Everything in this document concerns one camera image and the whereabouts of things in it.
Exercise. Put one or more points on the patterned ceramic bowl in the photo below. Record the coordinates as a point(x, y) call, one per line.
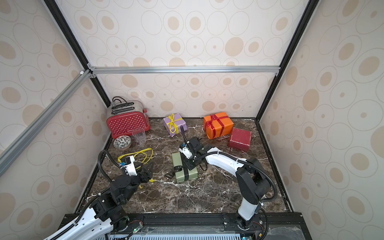
point(122, 142)

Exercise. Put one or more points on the dark red gift box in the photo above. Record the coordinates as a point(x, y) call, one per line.
point(240, 139)

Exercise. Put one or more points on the orange gift box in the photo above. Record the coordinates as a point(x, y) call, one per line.
point(219, 124)

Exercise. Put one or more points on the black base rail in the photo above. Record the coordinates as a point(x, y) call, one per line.
point(275, 226)

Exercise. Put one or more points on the red ribbon on orange box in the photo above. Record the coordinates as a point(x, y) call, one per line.
point(216, 121)

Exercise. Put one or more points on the red polka dot toaster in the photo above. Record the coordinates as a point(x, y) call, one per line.
point(125, 116)

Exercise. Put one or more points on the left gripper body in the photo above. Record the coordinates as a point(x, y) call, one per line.
point(136, 181)

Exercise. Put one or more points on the purple gift box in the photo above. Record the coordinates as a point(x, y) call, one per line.
point(182, 124)

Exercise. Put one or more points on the black frame post right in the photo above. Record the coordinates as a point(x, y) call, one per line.
point(302, 25)

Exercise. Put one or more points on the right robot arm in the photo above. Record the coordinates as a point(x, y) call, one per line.
point(254, 183)

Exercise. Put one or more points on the yellow ribbon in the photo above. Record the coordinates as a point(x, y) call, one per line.
point(138, 156)
point(172, 124)

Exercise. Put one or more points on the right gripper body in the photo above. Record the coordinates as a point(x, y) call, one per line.
point(190, 159)

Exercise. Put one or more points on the horizontal aluminium bar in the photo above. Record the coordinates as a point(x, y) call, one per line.
point(185, 70)

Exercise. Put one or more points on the black frame post left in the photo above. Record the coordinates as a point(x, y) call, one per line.
point(59, 18)

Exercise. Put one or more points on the yellow ribbon on purple box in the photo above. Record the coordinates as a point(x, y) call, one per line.
point(172, 124)

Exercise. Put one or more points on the diagonal aluminium bar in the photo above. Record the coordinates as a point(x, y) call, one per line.
point(22, 141)

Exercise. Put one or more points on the black frame post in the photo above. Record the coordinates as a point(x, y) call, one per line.
point(302, 25)
point(59, 18)

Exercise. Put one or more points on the green gift box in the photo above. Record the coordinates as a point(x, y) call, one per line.
point(180, 174)

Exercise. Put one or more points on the black ribbon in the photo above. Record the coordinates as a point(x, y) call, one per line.
point(180, 169)

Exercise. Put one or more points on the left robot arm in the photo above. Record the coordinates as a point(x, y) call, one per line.
point(104, 213)

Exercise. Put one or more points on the clear plastic cup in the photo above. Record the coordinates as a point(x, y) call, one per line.
point(140, 136)

